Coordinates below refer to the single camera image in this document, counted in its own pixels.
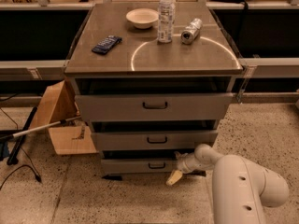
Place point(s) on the white grabber stick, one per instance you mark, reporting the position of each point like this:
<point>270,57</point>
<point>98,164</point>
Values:
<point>40,128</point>

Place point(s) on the clear plastic water bottle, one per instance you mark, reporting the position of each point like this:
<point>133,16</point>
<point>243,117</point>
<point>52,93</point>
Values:
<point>166,18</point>

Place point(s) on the silver drink can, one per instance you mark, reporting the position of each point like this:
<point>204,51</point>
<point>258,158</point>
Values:
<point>191,31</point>

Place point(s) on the black bar on floor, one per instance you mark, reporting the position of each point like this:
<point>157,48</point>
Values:
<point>12,159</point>

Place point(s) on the grey drawer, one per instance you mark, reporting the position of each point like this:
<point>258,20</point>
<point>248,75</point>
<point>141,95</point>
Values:
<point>137,166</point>
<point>152,140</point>
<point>150,107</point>

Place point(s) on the grey metal drawer cabinet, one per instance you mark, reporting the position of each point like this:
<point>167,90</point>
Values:
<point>141,65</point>

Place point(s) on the brown cardboard box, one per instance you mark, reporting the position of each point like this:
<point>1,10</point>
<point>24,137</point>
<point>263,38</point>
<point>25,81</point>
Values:
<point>58,103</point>

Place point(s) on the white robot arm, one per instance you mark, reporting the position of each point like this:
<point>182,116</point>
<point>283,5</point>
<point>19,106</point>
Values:
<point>241,189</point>

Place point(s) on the grey bottom drawer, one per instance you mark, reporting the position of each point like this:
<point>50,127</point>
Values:
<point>137,166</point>

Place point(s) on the dark blue snack packet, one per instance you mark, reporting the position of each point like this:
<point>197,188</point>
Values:
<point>107,44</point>

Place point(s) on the white ceramic bowl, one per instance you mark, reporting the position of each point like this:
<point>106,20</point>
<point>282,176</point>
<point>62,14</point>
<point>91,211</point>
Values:
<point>142,18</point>

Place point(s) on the grey top drawer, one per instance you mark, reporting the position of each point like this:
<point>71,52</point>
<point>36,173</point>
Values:
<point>150,107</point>

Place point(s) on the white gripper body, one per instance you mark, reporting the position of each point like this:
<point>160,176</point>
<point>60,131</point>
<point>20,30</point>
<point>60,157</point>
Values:
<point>182,164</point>

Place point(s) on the grey middle drawer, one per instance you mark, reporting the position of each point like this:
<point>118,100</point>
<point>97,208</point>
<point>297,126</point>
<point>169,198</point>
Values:
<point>152,140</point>

